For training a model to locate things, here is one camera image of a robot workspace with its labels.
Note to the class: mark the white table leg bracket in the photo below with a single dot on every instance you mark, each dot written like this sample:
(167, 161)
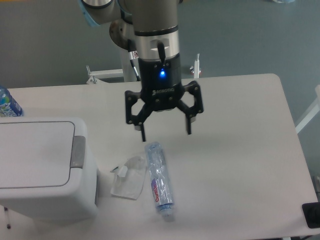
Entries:
(195, 69)

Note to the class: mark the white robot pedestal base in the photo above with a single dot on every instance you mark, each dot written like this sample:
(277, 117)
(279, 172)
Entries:
(122, 35)

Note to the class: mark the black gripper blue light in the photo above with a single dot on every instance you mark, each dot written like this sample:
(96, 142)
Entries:
(161, 89)

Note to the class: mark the white plastic trash can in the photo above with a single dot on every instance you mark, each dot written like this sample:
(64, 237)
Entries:
(47, 169)

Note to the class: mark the crumpled clear plastic wrapper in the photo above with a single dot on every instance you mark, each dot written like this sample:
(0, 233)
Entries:
(129, 178)

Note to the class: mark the crushed clear plastic bottle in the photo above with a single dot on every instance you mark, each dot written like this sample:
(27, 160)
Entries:
(160, 183)

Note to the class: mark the blue labelled water bottle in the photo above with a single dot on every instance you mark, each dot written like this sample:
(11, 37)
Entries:
(9, 107)

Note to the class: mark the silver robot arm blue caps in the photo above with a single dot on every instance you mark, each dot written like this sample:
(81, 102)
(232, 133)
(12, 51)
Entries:
(156, 41)

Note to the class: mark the white frame leg right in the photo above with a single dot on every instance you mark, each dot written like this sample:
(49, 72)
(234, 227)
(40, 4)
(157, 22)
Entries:
(309, 113)

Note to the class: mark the black clamp at table edge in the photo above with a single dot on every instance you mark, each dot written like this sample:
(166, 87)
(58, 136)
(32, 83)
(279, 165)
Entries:
(311, 213)

